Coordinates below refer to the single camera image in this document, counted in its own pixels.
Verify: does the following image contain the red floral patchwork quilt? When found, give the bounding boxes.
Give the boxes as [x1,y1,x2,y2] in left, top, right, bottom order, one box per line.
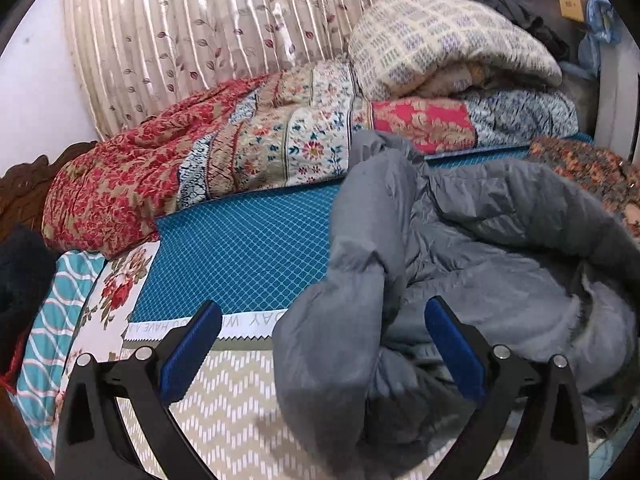
[41,60,580,255]

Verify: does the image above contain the teal wavy-pattern pillow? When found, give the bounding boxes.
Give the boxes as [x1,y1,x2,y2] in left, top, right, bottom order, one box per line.
[15,251,107,463]

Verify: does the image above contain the beige floral striped curtain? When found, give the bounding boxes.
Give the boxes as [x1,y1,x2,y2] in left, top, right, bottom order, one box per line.
[62,0,451,141]

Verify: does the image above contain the teal diamond-pattern bedsheet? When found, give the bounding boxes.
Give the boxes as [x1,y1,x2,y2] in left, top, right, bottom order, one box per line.
[127,132,596,323]

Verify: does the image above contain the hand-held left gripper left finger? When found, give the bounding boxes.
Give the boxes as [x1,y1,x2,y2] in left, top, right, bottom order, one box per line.
[54,300,223,480]

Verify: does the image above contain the cream checked blanket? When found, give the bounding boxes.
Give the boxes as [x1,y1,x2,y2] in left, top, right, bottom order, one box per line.
[347,0,563,101]

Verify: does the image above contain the dark navy cloth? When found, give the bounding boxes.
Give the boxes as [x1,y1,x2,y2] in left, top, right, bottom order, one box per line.
[0,222,58,376]

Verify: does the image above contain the grey puffer jacket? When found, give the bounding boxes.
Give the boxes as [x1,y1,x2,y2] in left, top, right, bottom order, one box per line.
[272,130,640,480]

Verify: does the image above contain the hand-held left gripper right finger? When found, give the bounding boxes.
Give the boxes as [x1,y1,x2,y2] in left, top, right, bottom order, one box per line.
[424,296,591,480]

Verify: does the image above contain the beige chevron blanket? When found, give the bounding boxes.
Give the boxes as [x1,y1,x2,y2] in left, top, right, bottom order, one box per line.
[112,335,321,480]

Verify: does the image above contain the white floral pillow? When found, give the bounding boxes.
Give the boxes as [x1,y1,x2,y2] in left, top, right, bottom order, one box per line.
[60,240,162,396]

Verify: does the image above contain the light blue plastic bag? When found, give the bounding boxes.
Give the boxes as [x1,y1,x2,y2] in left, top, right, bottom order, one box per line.
[577,0,623,66]

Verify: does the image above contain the orange floral dark cloth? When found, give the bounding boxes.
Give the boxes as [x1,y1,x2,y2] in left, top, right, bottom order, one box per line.
[527,136,640,238]

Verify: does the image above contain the carved wooden headboard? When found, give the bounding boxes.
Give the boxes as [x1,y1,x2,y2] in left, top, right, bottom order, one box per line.
[0,141,98,221]

